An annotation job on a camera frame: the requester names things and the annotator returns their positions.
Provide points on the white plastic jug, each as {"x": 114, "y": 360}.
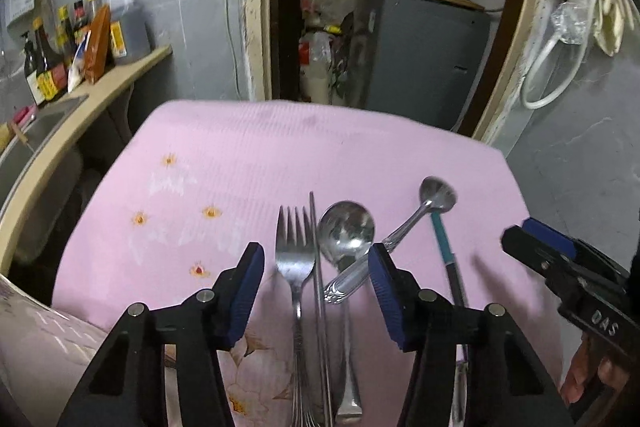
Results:
{"x": 317, "y": 79}

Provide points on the brown stand-up pouch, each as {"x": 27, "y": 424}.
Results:
{"x": 97, "y": 49}

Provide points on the large metal spoon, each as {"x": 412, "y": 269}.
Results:
{"x": 345, "y": 227}

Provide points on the dark glass bottle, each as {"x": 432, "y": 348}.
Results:
{"x": 31, "y": 69}

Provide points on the white seasoning packet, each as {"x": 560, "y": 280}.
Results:
{"x": 77, "y": 69}

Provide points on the grey metal cabinet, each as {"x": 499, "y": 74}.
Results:
{"x": 420, "y": 52}

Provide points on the pale patterned cloth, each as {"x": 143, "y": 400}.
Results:
{"x": 35, "y": 347}

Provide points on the metal fork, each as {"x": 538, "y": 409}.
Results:
{"x": 295, "y": 257}

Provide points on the metal chopstick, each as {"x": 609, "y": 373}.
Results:
{"x": 328, "y": 382}

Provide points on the wooden door frame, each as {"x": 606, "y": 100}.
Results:
{"x": 252, "y": 2}

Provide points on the pink floral cloth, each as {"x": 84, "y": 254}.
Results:
{"x": 300, "y": 147}

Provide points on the metal sink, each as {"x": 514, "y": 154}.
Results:
{"x": 35, "y": 132}

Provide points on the dark sauce bottle yellow label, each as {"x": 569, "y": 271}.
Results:
{"x": 47, "y": 72}

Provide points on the person's right hand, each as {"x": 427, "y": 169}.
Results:
{"x": 580, "y": 374}

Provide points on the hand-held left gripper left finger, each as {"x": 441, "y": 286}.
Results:
{"x": 244, "y": 297}

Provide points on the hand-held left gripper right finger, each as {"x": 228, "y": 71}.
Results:
{"x": 387, "y": 297}

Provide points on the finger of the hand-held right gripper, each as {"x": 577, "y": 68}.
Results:
{"x": 547, "y": 234}
{"x": 527, "y": 252}

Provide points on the teal and black chopstick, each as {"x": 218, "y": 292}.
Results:
{"x": 442, "y": 237}

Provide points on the small seasoning bottle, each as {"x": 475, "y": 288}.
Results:
{"x": 65, "y": 29}
{"x": 80, "y": 17}

